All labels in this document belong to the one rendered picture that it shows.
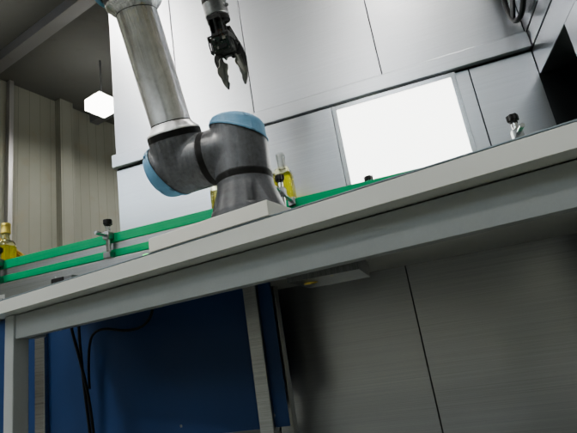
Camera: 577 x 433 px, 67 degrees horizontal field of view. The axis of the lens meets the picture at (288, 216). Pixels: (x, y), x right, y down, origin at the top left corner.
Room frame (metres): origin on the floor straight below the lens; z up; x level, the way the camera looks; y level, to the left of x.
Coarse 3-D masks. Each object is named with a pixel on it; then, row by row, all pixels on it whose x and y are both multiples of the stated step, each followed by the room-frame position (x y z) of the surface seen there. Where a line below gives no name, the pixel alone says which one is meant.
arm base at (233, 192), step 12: (240, 168) 0.78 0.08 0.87; (252, 168) 0.78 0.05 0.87; (264, 168) 0.80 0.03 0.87; (216, 180) 0.81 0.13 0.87; (228, 180) 0.78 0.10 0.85; (240, 180) 0.77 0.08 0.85; (252, 180) 0.78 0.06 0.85; (264, 180) 0.79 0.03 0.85; (216, 192) 0.81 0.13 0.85; (228, 192) 0.77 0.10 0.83; (240, 192) 0.77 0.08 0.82; (252, 192) 0.77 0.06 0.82; (264, 192) 0.78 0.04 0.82; (276, 192) 0.81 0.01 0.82; (216, 204) 0.79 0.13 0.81; (228, 204) 0.76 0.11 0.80; (240, 204) 0.76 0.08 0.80
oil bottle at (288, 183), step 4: (276, 168) 1.34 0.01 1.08; (280, 168) 1.34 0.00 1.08; (284, 168) 1.33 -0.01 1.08; (288, 168) 1.34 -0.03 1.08; (276, 172) 1.34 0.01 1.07; (280, 172) 1.33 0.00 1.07; (284, 172) 1.33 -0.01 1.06; (288, 172) 1.33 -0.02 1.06; (284, 176) 1.33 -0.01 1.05; (288, 176) 1.33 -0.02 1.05; (292, 176) 1.36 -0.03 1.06; (284, 180) 1.33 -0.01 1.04; (288, 180) 1.33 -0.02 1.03; (292, 180) 1.35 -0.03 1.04; (276, 184) 1.34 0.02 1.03; (284, 184) 1.33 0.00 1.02; (288, 184) 1.33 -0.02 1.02; (292, 184) 1.34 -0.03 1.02; (288, 188) 1.33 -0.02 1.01; (292, 188) 1.33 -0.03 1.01; (288, 192) 1.33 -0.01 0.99; (292, 192) 1.33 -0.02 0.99; (288, 196) 1.33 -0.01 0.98; (292, 196) 1.33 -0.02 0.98
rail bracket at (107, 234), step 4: (104, 220) 1.35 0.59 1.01; (108, 220) 1.35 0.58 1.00; (104, 224) 1.35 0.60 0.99; (108, 224) 1.35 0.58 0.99; (108, 228) 1.36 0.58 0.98; (96, 232) 1.30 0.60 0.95; (100, 232) 1.32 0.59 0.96; (104, 232) 1.35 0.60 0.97; (108, 232) 1.35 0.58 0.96; (112, 232) 1.37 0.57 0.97; (104, 236) 1.34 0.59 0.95; (108, 236) 1.35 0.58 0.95; (112, 236) 1.36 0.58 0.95; (104, 240) 1.36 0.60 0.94; (108, 240) 1.35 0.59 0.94; (108, 244) 1.35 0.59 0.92; (108, 248) 1.35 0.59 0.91; (108, 252) 1.35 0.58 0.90; (112, 252) 1.36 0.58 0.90; (104, 256) 1.35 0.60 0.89; (108, 256) 1.35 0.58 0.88; (112, 256) 1.36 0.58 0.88
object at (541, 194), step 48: (480, 192) 0.59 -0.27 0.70; (528, 192) 0.56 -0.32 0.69; (576, 192) 0.54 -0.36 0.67; (288, 240) 0.73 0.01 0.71; (336, 240) 0.69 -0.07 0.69; (384, 240) 0.66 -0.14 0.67; (432, 240) 0.63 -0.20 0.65; (144, 288) 0.90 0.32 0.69; (192, 288) 0.84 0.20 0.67; (240, 288) 0.81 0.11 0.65
